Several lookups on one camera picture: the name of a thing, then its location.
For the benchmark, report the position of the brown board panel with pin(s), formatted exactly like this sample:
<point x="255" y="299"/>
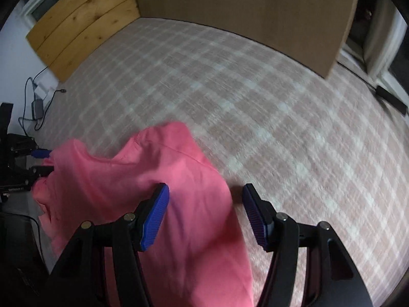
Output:
<point x="239" y="3"/>

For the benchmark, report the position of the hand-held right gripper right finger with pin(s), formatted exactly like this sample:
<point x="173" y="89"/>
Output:
<point x="254" y="217"/>

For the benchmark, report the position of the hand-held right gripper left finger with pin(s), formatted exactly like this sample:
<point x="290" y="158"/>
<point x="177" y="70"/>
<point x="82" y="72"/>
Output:
<point x="156" y="217"/>

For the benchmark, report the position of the black bar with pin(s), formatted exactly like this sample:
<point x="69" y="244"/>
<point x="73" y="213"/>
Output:
<point x="391" y="98"/>

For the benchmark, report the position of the white box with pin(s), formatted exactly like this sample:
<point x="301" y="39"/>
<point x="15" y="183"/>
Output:
<point x="42" y="91"/>

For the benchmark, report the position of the checked beige blanket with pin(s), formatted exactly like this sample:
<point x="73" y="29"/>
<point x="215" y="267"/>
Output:
<point x="255" y="118"/>

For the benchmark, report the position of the wooden plank headboard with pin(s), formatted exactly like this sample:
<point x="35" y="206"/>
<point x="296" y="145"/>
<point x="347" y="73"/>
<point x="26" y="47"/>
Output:
<point x="83" y="16"/>

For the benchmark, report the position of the pink t-shirt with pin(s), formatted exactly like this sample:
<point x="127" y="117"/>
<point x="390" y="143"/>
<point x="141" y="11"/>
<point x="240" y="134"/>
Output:
<point x="198" y="230"/>

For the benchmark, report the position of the white door frame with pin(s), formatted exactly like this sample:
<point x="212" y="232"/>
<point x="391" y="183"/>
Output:
<point x="382" y="22"/>

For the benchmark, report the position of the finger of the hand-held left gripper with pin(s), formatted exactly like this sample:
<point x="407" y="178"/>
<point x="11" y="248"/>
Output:
<point x="41" y="153"/>
<point x="41" y="170"/>

